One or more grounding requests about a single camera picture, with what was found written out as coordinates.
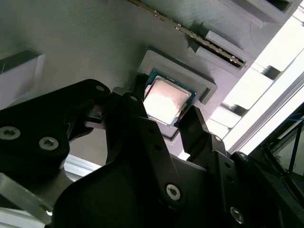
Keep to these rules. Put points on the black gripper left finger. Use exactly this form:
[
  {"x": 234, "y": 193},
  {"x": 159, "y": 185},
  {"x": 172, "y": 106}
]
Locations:
[{"x": 31, "y": 128}]

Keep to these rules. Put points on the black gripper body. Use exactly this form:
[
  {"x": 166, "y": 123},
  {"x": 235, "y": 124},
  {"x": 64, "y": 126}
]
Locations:
[{"x": 118, "y": 197}]

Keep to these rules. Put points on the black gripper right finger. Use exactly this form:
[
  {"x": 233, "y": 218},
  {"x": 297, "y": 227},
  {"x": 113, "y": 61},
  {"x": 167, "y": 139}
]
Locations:
[{"x": 197, "y": 133}]

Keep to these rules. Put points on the silver CPU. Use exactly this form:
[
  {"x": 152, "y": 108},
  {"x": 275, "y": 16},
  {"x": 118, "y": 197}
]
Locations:
[{"x": 166, "y": 99}]

